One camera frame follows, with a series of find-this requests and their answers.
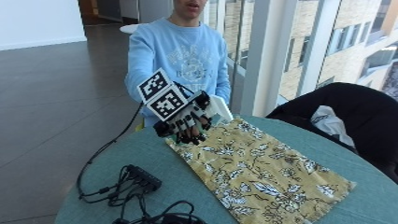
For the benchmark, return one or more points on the black chair with jacket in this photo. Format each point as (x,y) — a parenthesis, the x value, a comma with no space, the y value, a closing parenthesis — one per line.
(365,115)

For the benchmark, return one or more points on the white round table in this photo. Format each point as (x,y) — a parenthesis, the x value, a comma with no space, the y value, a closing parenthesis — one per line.
(131,28)

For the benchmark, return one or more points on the beige building outside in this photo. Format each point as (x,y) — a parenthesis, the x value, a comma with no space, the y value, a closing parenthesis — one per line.
(352,40)

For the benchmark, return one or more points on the white box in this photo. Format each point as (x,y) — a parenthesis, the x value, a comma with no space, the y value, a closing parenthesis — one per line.
(219,109)

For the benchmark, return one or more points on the person in light blue sweatshirt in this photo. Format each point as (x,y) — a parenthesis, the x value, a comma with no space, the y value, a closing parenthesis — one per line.
(183,53)

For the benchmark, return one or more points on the white cube with black markers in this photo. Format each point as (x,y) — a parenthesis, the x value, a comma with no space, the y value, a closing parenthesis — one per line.
(166,96)

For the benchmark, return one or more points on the white window pillar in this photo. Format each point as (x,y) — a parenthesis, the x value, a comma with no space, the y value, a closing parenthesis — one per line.
(266,56)

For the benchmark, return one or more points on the yellow floral cloth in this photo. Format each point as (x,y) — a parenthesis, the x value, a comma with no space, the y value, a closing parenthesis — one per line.
(258,174)

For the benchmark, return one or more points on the white plastic bag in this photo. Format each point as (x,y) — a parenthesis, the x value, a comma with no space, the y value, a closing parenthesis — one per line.
(332,124)

